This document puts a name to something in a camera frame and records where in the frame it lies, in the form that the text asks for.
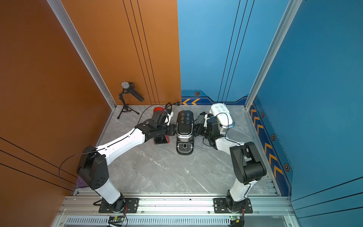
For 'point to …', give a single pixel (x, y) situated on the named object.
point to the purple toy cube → (81, 183)
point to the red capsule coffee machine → (165, 139)
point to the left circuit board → (117, 218)
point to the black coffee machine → (185, 132)
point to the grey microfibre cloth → (200, 119)
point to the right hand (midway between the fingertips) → (195, 126)
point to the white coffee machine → (224, 118)
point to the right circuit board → (237, 221)
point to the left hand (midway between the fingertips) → (176, 126)
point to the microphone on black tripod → (128, 88)
